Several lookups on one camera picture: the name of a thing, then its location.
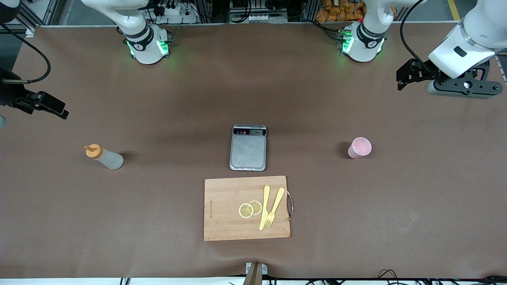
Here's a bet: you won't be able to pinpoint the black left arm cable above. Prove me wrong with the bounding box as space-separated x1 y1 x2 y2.
400 0 436 74

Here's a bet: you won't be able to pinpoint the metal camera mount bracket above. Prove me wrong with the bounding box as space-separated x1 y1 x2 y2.
245 262 269 285

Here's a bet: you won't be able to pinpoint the sauce bottle with orange cap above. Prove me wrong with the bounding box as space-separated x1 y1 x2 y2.
85 144 124 171

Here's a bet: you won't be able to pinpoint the pink plastic cup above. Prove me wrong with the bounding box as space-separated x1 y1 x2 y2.
348 137 372 159

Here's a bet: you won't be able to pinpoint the brown table cover mat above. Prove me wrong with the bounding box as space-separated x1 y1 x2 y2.
0 22 507 279

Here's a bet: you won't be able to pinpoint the orange snack packets pile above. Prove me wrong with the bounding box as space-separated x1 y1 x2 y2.
316 0 367 22

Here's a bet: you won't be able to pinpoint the white power strip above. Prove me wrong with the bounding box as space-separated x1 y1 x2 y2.
152 4 198 23

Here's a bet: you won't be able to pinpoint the wooden cutting board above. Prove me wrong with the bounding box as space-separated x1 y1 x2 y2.
204 176 294 242

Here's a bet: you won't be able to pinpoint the silver digital kitchen scale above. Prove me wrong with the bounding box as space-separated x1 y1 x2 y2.
229 125 268 172

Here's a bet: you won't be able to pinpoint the yellow plastic knife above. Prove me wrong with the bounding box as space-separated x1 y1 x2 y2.
259 185 271 231

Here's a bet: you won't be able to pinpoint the black floor cable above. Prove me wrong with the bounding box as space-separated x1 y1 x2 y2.
378 269 507 285

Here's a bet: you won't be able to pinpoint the yellow plastic fork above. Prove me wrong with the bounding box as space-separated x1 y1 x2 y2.
265 187 285 227

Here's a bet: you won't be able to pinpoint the aluminium frame profiles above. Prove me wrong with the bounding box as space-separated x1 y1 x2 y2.
16 0 60 27

